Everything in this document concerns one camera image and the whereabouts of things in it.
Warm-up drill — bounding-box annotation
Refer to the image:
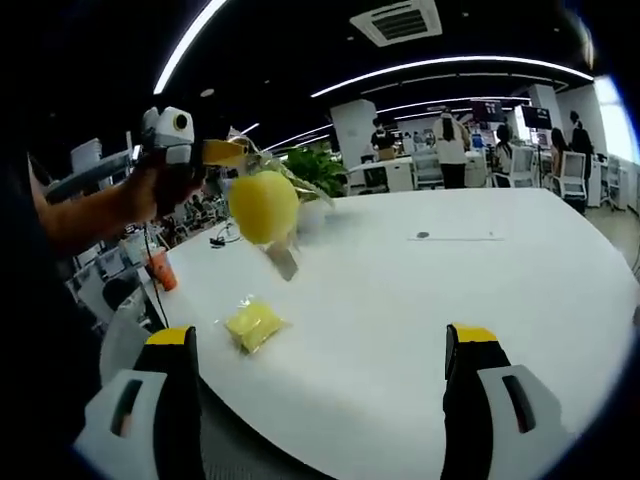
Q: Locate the long ceiling light strip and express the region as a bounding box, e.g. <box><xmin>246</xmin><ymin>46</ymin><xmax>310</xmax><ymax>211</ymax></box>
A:
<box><xmin>152</xmin><ymin>0</ymin><xmax>229</xmax><ymax>96</ymax></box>
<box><xmin>309</xmin><ymin>55</ymin><xmax>597</xmax><ymax>99</ymax></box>

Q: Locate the thin dark gripper cable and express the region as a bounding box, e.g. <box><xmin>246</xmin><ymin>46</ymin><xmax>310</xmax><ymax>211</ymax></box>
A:
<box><xmin>142</xmin><ymin>219</ymin><xmax>168</xmax><ymax>332</ymax></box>

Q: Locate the person's left hand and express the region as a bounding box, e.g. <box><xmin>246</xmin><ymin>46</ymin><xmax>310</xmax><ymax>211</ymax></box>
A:
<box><xmin>122</xmin><ymin>152</ymin><xmax>206</xmax><ymax>224</ymax></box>

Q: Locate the hanging display screen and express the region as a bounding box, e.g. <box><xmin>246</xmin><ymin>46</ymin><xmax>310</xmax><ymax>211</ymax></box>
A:
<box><xmin>521</xmin><ymin>105</ymin><xmax>552</xmax><ymax>130</ymax></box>

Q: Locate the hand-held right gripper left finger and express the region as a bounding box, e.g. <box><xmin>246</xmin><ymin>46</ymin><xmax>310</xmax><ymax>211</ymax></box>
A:
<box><xmin>73</xmin><ymin>324</ymin><xmax>204</xmax><ymax>480</ymax></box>

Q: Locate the green plant in white pot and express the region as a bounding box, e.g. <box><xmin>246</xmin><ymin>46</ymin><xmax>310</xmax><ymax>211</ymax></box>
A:
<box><xmin>282</xmin><ymin>147</ymin><xmax>350</xmax><ymax>232</ymax></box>

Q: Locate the clear sheet on table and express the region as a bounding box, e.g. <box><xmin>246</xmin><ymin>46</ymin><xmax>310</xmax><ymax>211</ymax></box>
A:
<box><xmin>406</xmin><ymin>228</ymin><xmax>507</xmax><ymax>243</ymax></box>

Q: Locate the ceiling air conditioner vent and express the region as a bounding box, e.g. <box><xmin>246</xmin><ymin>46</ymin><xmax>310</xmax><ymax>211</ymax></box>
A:
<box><xmin>349</xmin><ymin>0</ymin><xmax>444</xmax><ymax>48</ymax></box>

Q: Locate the yellow sponge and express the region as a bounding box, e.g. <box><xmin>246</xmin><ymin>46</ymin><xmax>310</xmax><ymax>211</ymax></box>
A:
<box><xmin>223</xmin><ymin>296</ymin><xmax>294</xmax><ymax>357</ymax></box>

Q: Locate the person's dark clothing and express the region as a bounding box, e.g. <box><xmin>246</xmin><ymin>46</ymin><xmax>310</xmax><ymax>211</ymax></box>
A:
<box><xmin>0</xmin><ymin>149</ymin><xmax>104</xmax><ymax>480</ymax></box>

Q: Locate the yellow round silicone block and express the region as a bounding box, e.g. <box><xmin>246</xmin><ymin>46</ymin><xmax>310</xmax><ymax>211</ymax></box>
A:
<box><xmin>227</xmin><ymin>168</ymin><xmax>301</xmax><ymax>284</ymax></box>

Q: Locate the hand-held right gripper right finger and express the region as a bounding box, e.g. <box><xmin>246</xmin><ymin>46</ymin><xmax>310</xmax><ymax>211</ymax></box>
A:
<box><xmin>442</xmin><ymin>322</ymin><xmax>576</xmax><ymax>480</ymax></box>

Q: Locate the orange drink cup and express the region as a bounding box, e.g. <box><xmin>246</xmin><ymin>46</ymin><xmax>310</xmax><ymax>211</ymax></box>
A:
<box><xmin>144</xmin><ymin>246</ymin><xmax>180</xmax><ymax>292</ymax></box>

